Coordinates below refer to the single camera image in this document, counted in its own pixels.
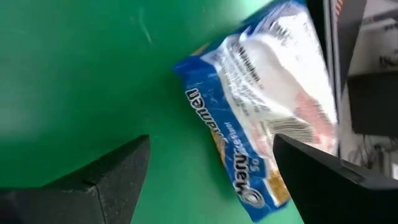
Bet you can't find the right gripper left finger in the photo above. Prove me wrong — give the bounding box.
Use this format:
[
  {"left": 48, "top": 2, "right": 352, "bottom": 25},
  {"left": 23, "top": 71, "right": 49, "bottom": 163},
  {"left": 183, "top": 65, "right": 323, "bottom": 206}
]
[{"left": 0, "top": 134, "right": 152, "bottom": 224}]

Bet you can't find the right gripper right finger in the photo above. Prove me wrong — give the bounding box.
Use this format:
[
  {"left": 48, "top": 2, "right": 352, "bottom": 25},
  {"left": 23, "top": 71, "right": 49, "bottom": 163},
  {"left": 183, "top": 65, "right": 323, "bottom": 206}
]
[{"left": 272, "top": 133, "right": 398, "bottom": 224}]

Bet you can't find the blue Maruchan noodle pack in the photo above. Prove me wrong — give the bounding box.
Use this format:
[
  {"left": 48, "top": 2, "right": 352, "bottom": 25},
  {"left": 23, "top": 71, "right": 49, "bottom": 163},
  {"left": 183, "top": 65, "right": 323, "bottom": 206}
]
[{"left": 173, "top": 0, "right": 340, "bottom": 223}]

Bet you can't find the green table mat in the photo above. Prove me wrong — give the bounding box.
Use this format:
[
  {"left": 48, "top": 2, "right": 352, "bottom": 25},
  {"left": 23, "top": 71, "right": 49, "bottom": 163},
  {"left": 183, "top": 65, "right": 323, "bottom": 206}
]
[{"left": 0, "top": 0, "right": 307, "bottom": 224}]

